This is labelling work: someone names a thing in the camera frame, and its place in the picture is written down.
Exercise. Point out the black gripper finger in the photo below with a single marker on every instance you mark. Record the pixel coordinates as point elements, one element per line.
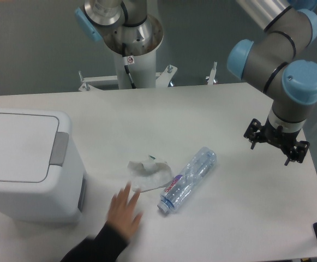
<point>296,152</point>
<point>253,133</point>

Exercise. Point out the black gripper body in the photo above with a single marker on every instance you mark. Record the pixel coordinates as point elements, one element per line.
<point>277,137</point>

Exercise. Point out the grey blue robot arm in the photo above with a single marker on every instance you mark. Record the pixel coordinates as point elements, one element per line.
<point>272,68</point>

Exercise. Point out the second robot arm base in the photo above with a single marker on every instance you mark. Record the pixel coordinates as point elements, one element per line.
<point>126,27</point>

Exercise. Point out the black sleeved forearm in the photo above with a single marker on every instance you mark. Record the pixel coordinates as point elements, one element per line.
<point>106,246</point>

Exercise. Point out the grey trash can lid latch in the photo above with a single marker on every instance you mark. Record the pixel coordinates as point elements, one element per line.
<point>59,149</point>

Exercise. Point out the white plastic trash can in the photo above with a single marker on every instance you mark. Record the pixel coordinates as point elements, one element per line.
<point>30,188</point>

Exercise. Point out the person's bare hand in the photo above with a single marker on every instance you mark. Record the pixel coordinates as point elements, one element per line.
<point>121,214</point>

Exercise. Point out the empty clear plastic bottle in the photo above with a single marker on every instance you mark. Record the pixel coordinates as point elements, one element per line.
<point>182,185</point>

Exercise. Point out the crumpled white paper wrapper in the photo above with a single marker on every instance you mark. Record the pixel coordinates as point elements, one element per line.
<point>149,174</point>

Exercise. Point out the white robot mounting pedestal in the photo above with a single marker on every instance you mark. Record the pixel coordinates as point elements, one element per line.
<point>132,72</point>

